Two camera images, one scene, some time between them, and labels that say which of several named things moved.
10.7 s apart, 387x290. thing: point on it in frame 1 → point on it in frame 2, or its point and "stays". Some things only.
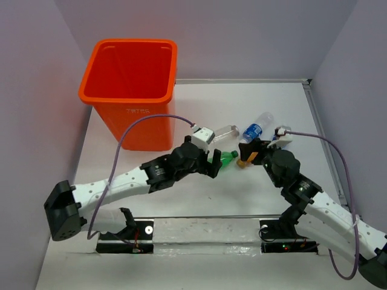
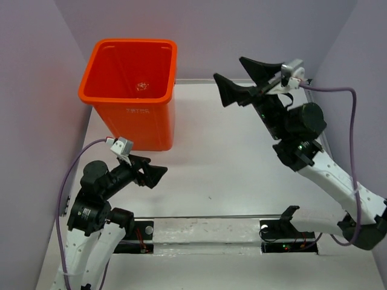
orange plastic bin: (127, 79) stays
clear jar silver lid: (226, 133) → (141, 86)
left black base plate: (136, 238) stays
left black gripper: (209, 169) → (151, 174)
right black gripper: (257, 145) → (228, 90)
